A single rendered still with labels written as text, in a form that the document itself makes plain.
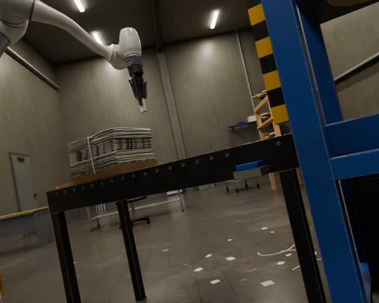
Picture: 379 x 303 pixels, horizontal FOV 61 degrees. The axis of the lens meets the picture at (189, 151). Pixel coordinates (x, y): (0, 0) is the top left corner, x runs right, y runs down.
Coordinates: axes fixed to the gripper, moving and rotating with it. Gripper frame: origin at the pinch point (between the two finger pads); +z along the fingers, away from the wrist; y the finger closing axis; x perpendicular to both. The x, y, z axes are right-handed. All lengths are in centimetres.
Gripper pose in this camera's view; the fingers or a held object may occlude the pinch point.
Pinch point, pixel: (142, 105)
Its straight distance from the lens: 171.4
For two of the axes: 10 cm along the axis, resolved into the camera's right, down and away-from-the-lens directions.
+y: -4.9, 0.4, -8.7
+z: 2.0, 9.8, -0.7
